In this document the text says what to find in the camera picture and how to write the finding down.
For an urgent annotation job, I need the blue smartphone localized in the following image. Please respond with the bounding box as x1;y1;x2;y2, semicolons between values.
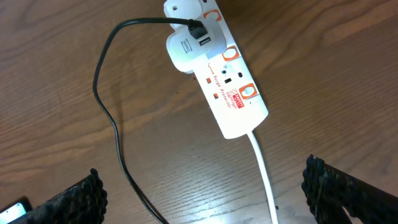
1;198;32;224

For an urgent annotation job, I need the white power strip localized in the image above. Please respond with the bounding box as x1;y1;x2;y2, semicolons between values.
164;0;269;140

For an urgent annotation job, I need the black charger cable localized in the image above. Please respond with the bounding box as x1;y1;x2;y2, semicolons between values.
92;17;208;224

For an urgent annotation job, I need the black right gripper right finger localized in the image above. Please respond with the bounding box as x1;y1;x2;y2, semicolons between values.
302;155;397;224

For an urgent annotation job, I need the white USB charger plug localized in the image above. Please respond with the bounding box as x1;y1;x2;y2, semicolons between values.
166;19;226;73

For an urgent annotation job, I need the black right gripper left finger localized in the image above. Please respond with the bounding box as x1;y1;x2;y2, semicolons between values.
11;168;108;224

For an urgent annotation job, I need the white power strip cord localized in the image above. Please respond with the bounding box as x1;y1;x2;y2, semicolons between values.
247;131;280;224

